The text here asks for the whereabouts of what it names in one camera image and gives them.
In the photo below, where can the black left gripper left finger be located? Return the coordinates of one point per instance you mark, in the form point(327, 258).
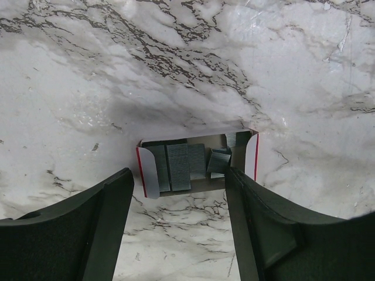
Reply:
point(78, 238)

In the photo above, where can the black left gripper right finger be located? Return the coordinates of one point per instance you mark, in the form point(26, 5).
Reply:
point(276, 239)

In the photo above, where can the staple box tray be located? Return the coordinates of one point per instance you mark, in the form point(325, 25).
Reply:
point(195, 162)

